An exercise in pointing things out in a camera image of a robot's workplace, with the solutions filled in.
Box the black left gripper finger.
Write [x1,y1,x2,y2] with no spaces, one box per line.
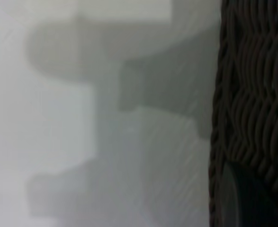
[220,162,278,227]

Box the black woven plastic basket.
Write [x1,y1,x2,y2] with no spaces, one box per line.
[208,0,278,227]

